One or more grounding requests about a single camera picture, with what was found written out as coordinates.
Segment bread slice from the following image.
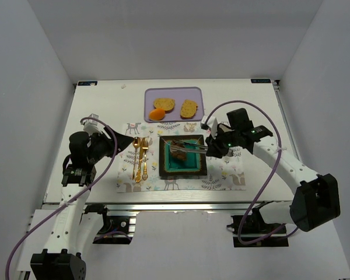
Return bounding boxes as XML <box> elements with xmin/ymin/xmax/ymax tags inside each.
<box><xmin>153</xmin><ymin>98</ymin><xmax>176</xmax><ymax>113</ymax></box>
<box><xmin>180</xmin><ymin>99</ymin><xmax>198</xmax><ymax>120</ymax></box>

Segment brown croissant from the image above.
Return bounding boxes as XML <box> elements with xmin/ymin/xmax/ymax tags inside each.
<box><xmin>170</xmin><ymin>140</ymin><xmax>187</xmax><ymax>161</ymax></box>

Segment metal tongs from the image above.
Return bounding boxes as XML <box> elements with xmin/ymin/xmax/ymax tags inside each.
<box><xmin>170</xmin><ymin>140</ymin><xmax>208</xmax><ymax>154</ymax></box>

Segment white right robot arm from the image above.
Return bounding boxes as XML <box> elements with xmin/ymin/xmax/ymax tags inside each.
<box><xmin>201</xmin><ymin>108</ymin><xmax>341</xmax><ymax>232</ymax></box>

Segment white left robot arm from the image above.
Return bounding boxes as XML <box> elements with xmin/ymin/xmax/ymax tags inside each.
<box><xmin>30</xmin><ymin>128</ymin><xmax>134</xmax><ymax>279</ymax></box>

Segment blue mug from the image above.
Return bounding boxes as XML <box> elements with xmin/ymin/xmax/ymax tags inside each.
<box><xmin>226</xmin><ymin>147</ymin><xmax>237</xmax><ymax>157</ymax></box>

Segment animal print placemat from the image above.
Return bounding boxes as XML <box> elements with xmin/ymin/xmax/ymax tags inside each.
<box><xmin>115</xmin><ymin>122</ymin><xmax>246</xmax><ymax>193</ymax></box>

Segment square teal black plate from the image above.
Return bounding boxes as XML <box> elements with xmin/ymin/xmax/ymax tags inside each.
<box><xmin>159</xmin><ymin>134</ymin><xmax>207</xmax><ymax>179</ymax></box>

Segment gold knife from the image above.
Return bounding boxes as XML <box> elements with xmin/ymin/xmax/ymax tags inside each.
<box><xmin>135</xmin><ymin>138</ymin><xmax>145</xmax><ymax>183</ymax></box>

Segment gold fork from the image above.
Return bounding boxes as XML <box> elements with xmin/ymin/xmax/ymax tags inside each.
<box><xmin>142</xmin><ymin>138</ymin><xmax>149</xmax><ymax>181</ymax></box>

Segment purple tray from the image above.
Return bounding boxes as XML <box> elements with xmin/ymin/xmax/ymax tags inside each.
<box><xmin>143</xmin><ymin>87</ymin><xmax>204</xmax><ymax>123</ymax></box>

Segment orange fruit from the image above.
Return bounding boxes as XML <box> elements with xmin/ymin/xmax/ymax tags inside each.
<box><xmin>149</xmin><ymin>108</ymin><xmax>166</xmax><ymax>121</ymax></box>

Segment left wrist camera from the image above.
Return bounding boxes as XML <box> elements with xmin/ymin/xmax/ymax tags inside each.
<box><xmin>81</xmin><ymin>119</ymin><xmax>102</xmax><ymax>135</ymax></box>

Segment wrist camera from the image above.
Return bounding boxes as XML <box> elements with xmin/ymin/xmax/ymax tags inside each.
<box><xmin>201</xmin><ymin>115</ymin><xmax>218</xmax><ymax>138</ymax></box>
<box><xmin>81</xmin><ymin>119</ymin><xmax>102</xmax><ymax>135</ymax></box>

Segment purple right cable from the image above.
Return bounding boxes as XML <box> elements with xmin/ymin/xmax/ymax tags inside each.
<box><xmin>205</xmin><ymin>100</ymin><xmax>300</xmax><ymax>244</ymax></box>

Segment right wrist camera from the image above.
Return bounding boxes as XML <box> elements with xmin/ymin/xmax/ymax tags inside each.
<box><xmin>201</xmin><ymin>115</ymin><xmax>218</xmax><ymax>138</ymax></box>

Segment aluminium table frame rail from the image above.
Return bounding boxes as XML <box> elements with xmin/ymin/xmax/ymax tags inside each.
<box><xmin>42</xmin><ymin>199</ymin><xmax>294</xmax><ymax>212</ymax></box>

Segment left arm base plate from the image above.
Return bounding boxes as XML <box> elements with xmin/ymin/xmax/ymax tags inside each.
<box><xmin>84</xmin><ymin>204</ymin><xmax>136</xmax><ymax>244</ymax></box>

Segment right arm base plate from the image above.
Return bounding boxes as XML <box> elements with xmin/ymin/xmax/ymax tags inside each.
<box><xmin>226</xmin><ymin>215</ymin><xmax>289</xmax><ymax>248</ymax></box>

